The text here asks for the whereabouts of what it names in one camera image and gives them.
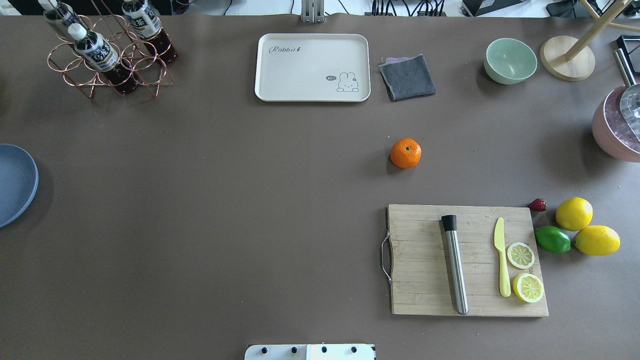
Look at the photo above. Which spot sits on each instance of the tea bottle two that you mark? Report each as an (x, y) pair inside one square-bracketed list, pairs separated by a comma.
[(145, 22)]

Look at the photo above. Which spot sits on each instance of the lemon slice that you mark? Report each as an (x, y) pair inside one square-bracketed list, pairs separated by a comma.
[(520, 255), (528, 288)]

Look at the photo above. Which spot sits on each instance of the tea bottle one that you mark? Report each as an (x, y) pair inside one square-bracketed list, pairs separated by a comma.
[(101, 56)]

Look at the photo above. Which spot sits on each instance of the cream rabbit tray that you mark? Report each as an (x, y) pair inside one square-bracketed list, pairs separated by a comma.
[(312, 67)]

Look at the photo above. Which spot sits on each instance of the wooden cup stand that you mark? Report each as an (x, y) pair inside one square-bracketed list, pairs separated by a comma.
[(570, 58)]

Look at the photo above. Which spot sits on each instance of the blue plate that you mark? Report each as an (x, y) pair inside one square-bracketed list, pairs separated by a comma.
[(19, 181)]

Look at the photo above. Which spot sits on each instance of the green bowl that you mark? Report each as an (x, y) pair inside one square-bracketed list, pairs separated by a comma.
[(509, 61)]

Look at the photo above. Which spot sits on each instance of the yellow lemon lower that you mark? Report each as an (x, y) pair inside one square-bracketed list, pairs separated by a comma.
[(597, 240)]

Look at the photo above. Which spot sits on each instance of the lemon slice upper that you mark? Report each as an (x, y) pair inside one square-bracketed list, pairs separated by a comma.
[(520, 255)]

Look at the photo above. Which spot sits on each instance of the yellow plastic knife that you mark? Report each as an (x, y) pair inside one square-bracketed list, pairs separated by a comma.
[(499, 245)]

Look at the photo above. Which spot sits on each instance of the tea bottle three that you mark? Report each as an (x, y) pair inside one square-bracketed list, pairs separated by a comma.
[(60, 16)]

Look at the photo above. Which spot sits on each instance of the pink bowl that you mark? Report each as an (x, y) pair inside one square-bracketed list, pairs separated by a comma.
[(610, 130)]

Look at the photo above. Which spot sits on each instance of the yellow lemon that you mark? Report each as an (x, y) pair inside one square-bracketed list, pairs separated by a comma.
[(574, 214), (597, 240)]

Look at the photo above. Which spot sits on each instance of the copper wire bottle rack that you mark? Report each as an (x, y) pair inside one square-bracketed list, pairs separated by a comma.
[(111, 23)]

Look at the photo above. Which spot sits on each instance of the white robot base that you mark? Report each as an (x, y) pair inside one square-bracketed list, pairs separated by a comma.
[(319, 351)]

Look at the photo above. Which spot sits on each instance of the steel muddler black tip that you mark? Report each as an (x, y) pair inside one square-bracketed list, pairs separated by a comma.
[(449, 223)]

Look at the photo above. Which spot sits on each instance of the metal ice scoop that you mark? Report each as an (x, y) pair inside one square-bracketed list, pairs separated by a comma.
[(629, 103)]

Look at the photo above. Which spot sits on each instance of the yellow lemon upper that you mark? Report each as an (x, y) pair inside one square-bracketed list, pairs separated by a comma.
[(574, 214)]

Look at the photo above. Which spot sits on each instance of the orange mandarin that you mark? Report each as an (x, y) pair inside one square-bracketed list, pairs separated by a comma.
[(406, 153)]

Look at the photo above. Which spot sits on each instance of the wooden cutting board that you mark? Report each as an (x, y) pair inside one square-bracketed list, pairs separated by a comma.
[(421, 282)]

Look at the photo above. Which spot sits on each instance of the red strawberry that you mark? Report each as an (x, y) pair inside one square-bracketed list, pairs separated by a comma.
[(538, 205)]

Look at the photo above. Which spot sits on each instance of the lemon slice lower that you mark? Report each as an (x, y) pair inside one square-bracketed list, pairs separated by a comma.
[(528, 288)]

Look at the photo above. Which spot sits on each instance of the grey folded cloth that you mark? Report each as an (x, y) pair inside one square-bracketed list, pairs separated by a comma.
[(407, 77)]

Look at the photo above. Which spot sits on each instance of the green lime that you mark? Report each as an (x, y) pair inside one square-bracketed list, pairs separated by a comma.
[(553, 239)]

